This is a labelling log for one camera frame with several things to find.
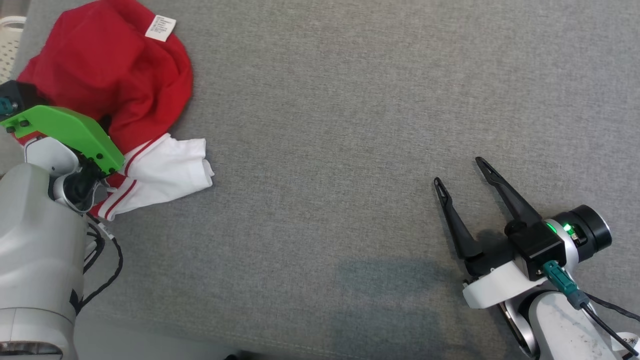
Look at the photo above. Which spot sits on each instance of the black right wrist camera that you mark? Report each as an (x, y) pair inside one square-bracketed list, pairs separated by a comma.
[(555, 240)]

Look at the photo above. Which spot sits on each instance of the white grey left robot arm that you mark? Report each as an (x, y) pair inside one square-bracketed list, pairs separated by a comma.
[(35, 250)]

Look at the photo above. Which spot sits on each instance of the red jersey with white sleeves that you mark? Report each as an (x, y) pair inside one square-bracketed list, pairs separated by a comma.
[(105, 65)]

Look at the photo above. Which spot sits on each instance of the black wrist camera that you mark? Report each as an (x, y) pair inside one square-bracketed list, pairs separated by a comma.
[(15, 95), (555, 240)]

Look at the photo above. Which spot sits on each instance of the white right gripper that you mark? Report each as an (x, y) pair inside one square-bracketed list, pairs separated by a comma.
[(500, 285)]

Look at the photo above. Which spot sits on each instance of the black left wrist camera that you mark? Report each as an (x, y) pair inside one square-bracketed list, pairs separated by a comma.
[(15, 95)]

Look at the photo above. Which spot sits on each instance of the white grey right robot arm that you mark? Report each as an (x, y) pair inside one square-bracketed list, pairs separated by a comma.
[(560, 330)]

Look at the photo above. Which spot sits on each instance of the grey fabric sofa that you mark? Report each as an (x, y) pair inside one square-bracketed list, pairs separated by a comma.
[(325, 150)]

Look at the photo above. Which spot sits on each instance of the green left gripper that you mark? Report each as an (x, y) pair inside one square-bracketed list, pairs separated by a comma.
[(70, 130)]

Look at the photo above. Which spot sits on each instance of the white plastic laundry basket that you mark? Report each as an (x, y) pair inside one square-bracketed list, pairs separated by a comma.
[(10, 50)]

